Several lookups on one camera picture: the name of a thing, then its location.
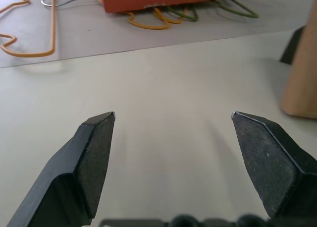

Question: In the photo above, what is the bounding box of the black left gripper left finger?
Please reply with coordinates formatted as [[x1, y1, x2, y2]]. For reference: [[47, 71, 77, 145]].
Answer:
[[4, 111, 117, 227]]

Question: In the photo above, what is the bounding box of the green wire clothes hanger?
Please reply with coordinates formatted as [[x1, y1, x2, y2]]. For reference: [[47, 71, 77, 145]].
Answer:
[[164, 0, 260, 23]]

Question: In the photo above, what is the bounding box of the orange wire clothes hanger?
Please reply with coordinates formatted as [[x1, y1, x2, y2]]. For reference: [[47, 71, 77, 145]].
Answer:
[[40, 0, 186, 31], [0, 0, 56, 57]]

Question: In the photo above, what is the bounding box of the tan wooden block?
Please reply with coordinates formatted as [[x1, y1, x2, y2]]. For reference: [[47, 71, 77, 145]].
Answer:
[[279, 0, 317, 120]]

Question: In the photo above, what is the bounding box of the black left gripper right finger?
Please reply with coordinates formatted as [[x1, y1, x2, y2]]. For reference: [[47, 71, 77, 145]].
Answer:
[[231, 111, 317, 227]]

